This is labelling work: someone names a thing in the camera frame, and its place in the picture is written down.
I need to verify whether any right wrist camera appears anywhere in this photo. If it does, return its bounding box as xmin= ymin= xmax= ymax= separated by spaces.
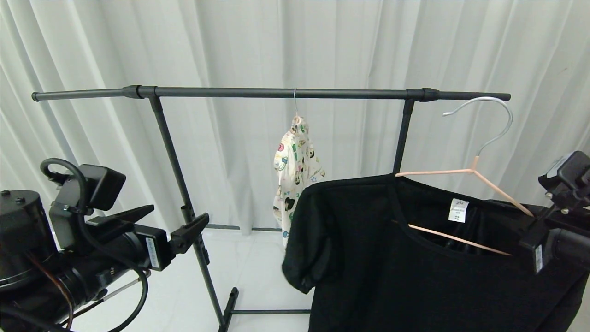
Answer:
xmin=538 ymin=151 xmax=590 ymax=213

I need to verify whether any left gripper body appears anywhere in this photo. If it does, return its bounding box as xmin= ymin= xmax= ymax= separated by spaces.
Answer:
xmin=62 ymin=226 xmax=174 ymax=305

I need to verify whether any cream printed garment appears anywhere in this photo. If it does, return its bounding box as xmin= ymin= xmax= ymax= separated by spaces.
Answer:
xmin=273 ymin=115 xmax=326 ymax=249

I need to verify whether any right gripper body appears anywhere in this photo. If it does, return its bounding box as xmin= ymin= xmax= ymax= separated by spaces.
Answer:
xmin=519 ymin=207 xmax=590 ymax=275

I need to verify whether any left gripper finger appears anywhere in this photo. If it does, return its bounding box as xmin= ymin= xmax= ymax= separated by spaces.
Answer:
xmin=169 ymin=212 xmax=211 ymax=255
xmin=87 ymin=205 xmax=155 ymax=241

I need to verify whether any black clothes rack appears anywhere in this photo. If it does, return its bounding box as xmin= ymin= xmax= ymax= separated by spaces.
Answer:
xmin=31 ymin=85 xmax=511 ymax=332

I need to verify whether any black t-shirt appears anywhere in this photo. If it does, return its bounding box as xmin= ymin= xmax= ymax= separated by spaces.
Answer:
xmin=282 ymin=173 xmax=590 ymax=332

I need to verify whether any white curtain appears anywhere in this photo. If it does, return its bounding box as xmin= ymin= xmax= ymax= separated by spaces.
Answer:
xmin=0 ymin=0 xmax=590 ymax=231

